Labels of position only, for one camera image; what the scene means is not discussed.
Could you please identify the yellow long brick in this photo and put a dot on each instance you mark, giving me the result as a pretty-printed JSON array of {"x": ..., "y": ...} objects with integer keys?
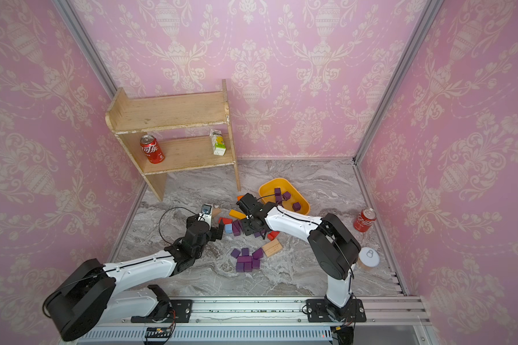
[{"x": 237, "y": 215}]

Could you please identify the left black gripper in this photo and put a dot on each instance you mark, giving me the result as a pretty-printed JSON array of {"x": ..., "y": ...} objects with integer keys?
[{"x": 215, "y": 236}]

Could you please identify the aluminium front rail frame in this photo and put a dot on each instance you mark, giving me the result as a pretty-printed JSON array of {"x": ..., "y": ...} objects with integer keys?
[{"x": 277, "y": 320}]

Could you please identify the wooden two-tier shelf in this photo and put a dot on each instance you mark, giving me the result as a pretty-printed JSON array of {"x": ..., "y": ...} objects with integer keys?
[{"x": 130, "y": 119}]

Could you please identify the tan wood brick left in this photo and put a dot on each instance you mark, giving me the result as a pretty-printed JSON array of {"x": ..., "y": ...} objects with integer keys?
[{"x": 216, "y": 212}]

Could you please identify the light blue brick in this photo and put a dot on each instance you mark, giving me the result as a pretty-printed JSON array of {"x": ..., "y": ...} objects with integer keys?
[{"x": 228, "y": 228}]

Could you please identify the red flat brick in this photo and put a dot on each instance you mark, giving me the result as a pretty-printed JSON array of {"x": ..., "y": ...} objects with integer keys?
[{"x": 225, "y": 221}]

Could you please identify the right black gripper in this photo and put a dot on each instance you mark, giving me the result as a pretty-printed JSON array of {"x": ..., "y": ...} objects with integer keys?
[{"x": 247, "y": 230}]

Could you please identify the natural wood plank brick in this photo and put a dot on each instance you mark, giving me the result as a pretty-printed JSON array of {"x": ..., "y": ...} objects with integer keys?
[{"x": 272, "y": 248}]

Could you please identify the green white juice carton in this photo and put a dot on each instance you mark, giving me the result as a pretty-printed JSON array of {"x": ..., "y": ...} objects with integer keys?
[{"x": 218, "y": 145}]

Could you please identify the red cola can on table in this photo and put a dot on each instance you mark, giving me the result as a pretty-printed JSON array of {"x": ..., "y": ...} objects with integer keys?
[{"x": 365, "y": 219}]

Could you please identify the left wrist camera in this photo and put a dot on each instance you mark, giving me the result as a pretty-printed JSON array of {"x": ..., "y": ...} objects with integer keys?
[{"x": 205, "y": 214}]

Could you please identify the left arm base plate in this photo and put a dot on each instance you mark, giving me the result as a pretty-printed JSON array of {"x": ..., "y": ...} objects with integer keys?
[{"x": 177, "y": 311}]

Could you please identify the purple brick cluster bottom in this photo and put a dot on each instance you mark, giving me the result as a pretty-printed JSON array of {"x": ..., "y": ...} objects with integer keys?
[{"x": 246, "y": 262}]

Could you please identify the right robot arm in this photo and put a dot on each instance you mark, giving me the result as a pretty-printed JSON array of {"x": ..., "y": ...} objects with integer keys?
[{"x": 335, "y": 248}]

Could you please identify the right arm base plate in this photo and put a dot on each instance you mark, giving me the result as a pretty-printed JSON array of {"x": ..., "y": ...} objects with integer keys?
[{"x": 324, "y": 311}]

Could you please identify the red cola can on shelf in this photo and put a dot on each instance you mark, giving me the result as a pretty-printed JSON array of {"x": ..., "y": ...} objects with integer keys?
[{"x": 152, "y": 149}]

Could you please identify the red brick pair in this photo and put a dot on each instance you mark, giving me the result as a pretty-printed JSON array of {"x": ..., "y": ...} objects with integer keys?
[{"x": 272, "y": 235}]

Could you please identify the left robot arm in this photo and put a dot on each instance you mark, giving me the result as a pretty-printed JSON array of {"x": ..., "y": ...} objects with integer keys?
[{"x": 98, "y": 293}]

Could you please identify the purple brick middle pile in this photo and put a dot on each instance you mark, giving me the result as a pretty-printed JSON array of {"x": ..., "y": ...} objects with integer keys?
[{"x": 237, "y": 228}]

